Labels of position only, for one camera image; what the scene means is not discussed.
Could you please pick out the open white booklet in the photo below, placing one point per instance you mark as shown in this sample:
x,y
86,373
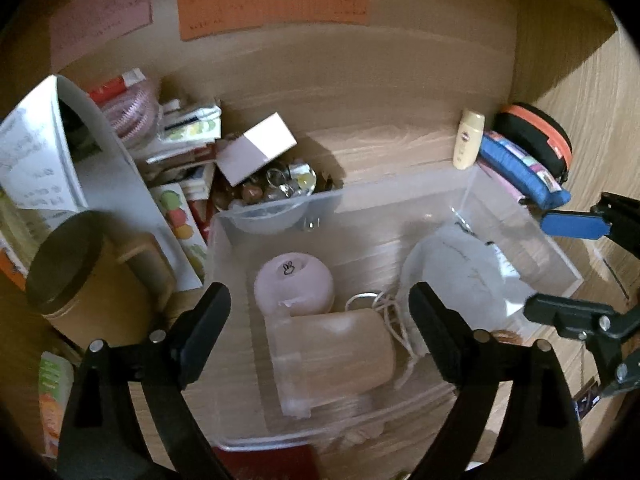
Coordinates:
x,y
105,180

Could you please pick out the cream lotion bottle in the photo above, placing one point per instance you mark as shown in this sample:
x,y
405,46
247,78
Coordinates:
x,y
468,140

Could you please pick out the red and white box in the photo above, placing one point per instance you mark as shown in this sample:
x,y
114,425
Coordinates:
x,y
112,89

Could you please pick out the peach translucent cylinder container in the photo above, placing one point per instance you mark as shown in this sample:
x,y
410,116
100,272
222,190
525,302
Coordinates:
x,y
335,355

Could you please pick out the orange green snack packet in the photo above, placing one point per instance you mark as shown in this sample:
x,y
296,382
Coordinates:
x,y
55,400

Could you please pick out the pink book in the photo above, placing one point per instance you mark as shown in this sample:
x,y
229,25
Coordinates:
x,y
500,180

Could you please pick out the clear bowl of trinkets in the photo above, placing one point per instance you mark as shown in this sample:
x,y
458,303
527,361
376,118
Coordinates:
x,y
270,195

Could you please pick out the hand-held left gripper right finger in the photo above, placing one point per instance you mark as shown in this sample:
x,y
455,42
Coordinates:
x,y
429,321

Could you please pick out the black orange zip case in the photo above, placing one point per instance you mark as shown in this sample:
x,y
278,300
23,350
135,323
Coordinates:
x,y
540,127

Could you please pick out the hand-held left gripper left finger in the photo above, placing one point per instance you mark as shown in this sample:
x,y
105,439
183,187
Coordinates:
x,y
209,321

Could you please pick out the pile of snack packets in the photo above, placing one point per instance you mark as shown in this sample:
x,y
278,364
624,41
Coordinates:
x,y
187,135

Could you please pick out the wooden desktop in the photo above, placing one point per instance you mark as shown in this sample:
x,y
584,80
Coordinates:
x,y
390,110

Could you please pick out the clear plastic storage box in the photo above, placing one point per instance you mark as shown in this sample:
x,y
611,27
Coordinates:
x,y
350,260

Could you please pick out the brown mug with lid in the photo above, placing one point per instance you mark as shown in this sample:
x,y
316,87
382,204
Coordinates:
x,y
85,280

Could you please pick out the blue pencil case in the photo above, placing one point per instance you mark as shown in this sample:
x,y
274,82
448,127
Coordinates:
x,y
520,170

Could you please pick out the pink coiled tube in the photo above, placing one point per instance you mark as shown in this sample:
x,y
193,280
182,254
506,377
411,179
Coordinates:
x,y
132,110

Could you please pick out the pink round rabbit-print gadget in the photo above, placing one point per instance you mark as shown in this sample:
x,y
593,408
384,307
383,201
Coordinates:
x,y
295,285

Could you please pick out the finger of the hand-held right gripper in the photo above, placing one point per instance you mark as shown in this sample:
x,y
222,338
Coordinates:
x,y
560,311
572,225

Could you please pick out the white cardboard box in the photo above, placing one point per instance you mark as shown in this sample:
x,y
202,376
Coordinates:
x,y
255,147

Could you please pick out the fruit print packet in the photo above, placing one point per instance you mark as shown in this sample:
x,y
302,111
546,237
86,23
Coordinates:
x,y
182,225

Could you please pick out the pink paper note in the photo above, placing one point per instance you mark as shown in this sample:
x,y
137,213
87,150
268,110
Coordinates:
x,y
100,15

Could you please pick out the orange paper note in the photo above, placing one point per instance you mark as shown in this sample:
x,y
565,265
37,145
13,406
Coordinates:
x,y
270,5

